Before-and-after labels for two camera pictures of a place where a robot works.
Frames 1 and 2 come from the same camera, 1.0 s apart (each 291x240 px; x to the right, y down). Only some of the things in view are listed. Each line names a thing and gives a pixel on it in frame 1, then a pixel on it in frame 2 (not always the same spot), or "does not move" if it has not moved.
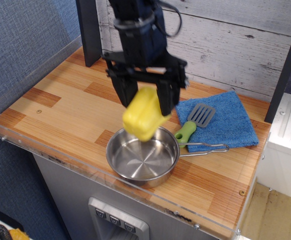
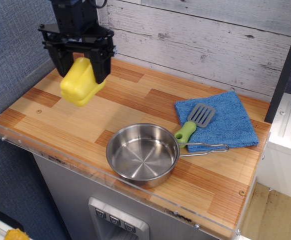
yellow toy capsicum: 144,115 -> 81,84
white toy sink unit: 283,167 does not move
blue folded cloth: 229,126 does not move
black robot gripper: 145,55 -> 78,28
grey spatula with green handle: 201,116 does not move
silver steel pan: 149,163 does not move
